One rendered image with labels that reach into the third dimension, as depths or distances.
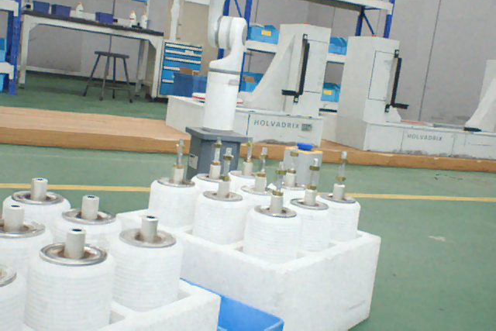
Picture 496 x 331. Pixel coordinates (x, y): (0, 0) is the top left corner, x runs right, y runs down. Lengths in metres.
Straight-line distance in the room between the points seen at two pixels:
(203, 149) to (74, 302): 1.05
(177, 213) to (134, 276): 0.39
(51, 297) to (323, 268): 0.54
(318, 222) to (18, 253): 0.55
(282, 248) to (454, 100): 6.99
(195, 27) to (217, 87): 5.99
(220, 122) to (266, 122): 1.78
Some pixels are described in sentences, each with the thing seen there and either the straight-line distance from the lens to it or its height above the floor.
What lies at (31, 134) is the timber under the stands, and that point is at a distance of 3.03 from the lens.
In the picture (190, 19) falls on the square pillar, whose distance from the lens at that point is 7.66.
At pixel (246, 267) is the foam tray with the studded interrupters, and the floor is 0.17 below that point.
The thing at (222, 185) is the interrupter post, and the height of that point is 0.27.
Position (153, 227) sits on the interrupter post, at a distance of 0.80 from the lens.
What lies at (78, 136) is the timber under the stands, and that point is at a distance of 3.06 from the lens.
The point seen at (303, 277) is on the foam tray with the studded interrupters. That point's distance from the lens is 1.04.
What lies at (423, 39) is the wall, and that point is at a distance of 8.50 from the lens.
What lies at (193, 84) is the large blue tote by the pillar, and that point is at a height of 0.28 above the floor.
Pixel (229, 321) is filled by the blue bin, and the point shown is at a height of 0.08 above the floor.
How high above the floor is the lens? 0.49
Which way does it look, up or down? 8 degrees down
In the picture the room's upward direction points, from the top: 8 degrees clockwise
